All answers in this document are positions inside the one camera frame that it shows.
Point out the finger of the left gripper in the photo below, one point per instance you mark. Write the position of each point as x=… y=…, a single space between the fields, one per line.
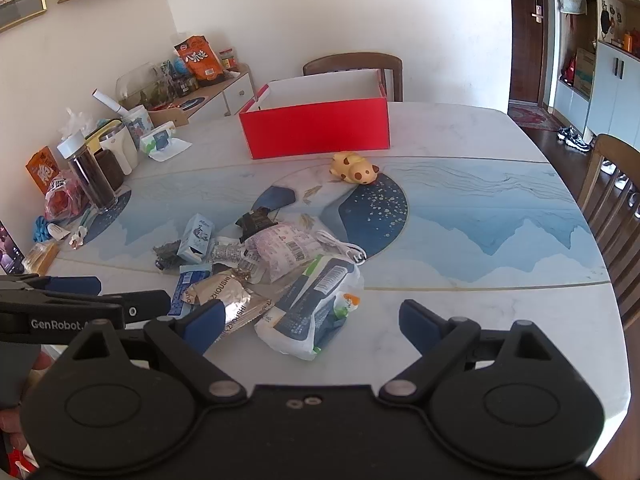
x=139 y=306
x=81 y=285

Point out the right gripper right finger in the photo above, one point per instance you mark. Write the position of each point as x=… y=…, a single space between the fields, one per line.
x=444 y=346

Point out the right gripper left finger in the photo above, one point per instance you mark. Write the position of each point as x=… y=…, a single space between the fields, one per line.
x=182 y=345

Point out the silver foil snack bag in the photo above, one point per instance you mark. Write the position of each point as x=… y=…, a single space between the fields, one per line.
x=241 y=306

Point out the light blue small carton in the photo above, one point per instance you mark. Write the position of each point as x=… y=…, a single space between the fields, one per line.
x=195 y=241

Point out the pink noodle packet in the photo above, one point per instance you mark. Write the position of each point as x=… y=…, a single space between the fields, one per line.
x=284 y=248

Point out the white blue tissue pack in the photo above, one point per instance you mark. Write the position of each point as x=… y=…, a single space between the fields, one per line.
x=314 y=309

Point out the yellow spotted dog toy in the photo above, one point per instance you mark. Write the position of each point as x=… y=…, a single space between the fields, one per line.
x=353 y=168

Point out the blue white sachet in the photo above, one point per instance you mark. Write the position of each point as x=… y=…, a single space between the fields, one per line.
x=184 y=299

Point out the person left hand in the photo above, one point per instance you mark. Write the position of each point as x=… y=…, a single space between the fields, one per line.
x=10 y=418

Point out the red plastic bag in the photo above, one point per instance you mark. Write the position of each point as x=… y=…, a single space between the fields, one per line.
x=65 y=198

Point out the glass jar dark contents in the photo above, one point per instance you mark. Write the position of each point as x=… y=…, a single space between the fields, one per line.
x=88 y=172

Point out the orange carton box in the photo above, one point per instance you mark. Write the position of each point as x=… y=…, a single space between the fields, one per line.
x=43 y=169

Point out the white thermos mug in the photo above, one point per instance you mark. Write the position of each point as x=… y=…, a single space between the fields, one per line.
x=118 y=140

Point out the wet wipes pack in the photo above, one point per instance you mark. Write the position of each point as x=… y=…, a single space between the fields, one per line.
x=161 y=144

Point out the white patterned cup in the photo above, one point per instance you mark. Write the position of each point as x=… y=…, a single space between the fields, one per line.
x=138 y=122

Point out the white lint roller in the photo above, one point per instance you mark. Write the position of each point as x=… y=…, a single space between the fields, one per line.
x=110 y=103

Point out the glass terrarium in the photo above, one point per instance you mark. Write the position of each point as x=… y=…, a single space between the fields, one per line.
x=146 y=85

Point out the wooden chair at right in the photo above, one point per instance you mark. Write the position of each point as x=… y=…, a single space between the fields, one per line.
x=613 y=216

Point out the white drawer cabinet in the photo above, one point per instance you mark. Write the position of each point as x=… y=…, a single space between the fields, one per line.
x=209 y=103

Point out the orange snack bag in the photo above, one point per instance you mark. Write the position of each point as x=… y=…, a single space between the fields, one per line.
x=201 y=60

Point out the red cardboard box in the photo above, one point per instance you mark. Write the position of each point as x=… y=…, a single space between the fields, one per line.
x=325 y=113

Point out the red lid jar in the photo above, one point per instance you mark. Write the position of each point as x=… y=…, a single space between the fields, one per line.
x=228 y=59

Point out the brown wooden chair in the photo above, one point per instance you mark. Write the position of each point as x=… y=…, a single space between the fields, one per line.
x=343 y=62

